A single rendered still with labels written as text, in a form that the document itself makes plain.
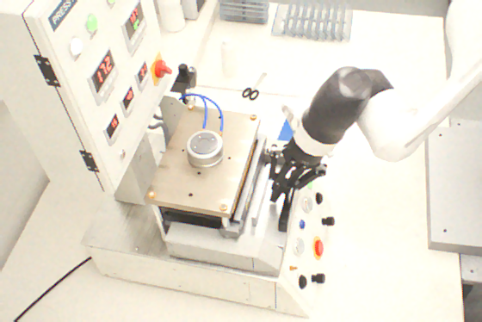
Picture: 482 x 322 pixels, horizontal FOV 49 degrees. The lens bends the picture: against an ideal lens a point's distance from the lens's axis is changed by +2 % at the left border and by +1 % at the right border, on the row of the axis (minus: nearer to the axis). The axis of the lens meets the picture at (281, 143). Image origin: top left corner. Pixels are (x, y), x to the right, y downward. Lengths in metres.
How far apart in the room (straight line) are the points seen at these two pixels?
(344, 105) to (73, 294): 0.88
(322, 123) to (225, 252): 0.38
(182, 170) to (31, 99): 0.35
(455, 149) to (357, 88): 0.77
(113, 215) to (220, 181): 0.33
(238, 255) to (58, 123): 0.45
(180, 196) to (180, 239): 0.12
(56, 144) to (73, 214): 0.60
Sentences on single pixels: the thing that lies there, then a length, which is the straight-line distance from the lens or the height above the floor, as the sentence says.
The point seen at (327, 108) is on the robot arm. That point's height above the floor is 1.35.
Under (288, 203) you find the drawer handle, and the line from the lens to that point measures 1.18.
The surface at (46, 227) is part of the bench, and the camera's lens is 1.59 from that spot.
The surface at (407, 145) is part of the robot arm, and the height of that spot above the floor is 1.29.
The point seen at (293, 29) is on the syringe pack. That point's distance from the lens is 1.95.
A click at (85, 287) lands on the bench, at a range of 1.46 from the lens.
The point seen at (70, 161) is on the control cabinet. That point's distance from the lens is 1.03.
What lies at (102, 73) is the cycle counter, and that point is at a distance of 0.94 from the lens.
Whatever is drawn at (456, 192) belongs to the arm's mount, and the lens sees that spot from 1.53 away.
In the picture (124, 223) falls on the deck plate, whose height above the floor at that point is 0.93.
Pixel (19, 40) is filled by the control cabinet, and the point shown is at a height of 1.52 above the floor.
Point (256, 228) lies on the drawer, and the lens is 1.20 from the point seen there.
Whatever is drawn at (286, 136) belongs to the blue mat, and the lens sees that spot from 1.64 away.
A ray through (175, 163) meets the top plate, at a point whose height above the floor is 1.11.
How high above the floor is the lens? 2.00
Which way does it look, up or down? 50 degrees down
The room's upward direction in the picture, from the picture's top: straight up
